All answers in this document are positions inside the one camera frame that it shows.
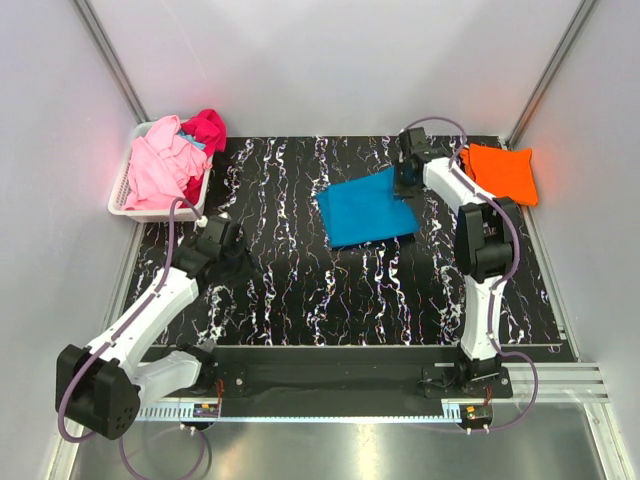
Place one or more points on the magenta t shirt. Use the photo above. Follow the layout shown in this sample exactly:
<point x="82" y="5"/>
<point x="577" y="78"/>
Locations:
<point x="209" y="128"/>

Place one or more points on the light pink t shirt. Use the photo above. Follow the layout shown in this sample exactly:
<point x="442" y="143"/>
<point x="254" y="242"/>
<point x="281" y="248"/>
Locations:
<point x="160" y="166"/>

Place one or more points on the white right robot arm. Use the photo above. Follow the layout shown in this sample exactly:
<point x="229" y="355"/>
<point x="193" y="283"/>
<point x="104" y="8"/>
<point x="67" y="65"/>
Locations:
<point x="486" y="251"/>

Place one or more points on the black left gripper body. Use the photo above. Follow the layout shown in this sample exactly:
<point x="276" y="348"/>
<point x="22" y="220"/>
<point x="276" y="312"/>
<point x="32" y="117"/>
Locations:
<point x="239" y="265"/>

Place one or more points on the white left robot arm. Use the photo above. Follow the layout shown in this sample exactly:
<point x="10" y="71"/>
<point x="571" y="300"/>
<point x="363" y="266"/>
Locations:
<point x="103" y="385"/>

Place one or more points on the light blue garment in basket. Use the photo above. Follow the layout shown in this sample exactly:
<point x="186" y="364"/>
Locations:
<point x="191" y="139"/>

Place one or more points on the aluminium frame rail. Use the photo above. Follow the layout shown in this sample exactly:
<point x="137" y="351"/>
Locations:
<point x="154" y="381"/>

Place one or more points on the folded orange t shirt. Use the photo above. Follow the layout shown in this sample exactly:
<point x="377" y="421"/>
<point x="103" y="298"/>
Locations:
<point x="502" y="173"/>

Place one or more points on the white plastic laundry basket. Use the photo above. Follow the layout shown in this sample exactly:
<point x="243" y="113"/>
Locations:
<point x="185" y="211"/>

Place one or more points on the blue t shirt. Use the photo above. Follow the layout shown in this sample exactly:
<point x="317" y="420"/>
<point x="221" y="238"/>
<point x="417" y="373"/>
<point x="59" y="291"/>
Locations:
<point x="365" y="210"/>

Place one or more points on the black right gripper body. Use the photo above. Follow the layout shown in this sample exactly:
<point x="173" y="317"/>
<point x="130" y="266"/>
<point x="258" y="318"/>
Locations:
<point x="403" y="186"/>

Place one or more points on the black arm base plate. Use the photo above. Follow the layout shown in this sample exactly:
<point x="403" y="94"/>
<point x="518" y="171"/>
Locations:
<point x="307" y="406"/>

